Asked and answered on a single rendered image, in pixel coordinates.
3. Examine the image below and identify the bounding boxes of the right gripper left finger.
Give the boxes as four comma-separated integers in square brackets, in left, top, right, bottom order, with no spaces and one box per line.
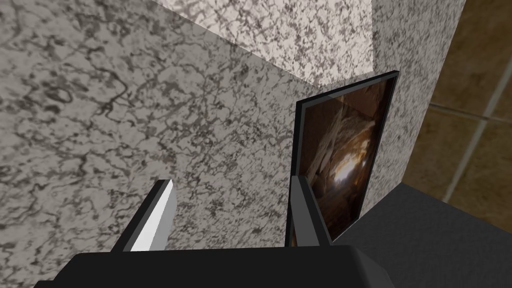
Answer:
[110,179,178,253]

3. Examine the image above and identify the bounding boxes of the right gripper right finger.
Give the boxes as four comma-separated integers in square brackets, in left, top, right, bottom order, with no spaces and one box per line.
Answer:
[288,175,333,248]

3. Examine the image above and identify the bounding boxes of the black framed brown picture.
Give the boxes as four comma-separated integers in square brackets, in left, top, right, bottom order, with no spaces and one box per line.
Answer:
[284,69,401,247]

